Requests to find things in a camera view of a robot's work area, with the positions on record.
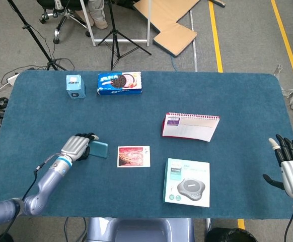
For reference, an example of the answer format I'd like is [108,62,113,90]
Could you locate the flattened brown cardboard sheet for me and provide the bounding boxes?
[132,0,201,57]

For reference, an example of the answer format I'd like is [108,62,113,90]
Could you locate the white power strip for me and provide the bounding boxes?
[7,73,20,85]

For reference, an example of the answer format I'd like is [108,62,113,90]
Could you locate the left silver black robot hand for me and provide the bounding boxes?
[60,133,99,162]

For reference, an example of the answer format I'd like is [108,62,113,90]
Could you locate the lavender robot torso base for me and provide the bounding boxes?
[85,217,195,242]

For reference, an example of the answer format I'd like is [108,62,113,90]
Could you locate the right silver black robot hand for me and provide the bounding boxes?
[262,134,293,200]

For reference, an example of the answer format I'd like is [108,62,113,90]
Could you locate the black round bin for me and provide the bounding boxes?
[205,227,258,242]

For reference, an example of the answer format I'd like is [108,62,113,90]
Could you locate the black tripod with thin legs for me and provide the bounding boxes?
[97,0,152,71]

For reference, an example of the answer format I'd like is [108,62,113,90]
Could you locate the white metal frame stand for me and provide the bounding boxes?
[80,0,151,47]

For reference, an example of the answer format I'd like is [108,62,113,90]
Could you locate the red spiral desk calendar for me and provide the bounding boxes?
[162,112,221,143]

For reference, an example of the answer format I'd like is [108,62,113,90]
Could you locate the black light stand tripod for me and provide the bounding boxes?
[7,0,68,71]

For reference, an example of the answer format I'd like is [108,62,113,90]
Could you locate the black smartphone with teal case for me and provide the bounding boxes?
[88,141,109,159]

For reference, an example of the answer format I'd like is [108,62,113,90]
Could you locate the white speakerphone product box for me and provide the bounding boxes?
[162,158,210,208]

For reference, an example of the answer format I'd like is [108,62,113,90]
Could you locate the small light blue carton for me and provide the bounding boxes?
[65,74,87,100]

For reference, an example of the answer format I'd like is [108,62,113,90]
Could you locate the black office chair base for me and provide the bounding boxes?
[36,0,91,45]

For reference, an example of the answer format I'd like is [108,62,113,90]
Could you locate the blue Oreo cookie box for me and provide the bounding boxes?
[96,72,143,96]

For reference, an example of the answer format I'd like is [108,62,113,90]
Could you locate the blue felt table mat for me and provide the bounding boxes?
[0,70,293,219]

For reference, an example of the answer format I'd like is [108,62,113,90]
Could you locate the person legs in beige shoes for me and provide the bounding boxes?
[75,0,109,30]

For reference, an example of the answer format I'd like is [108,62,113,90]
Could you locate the red landscape postcard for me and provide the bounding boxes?
[117,145,151,168]

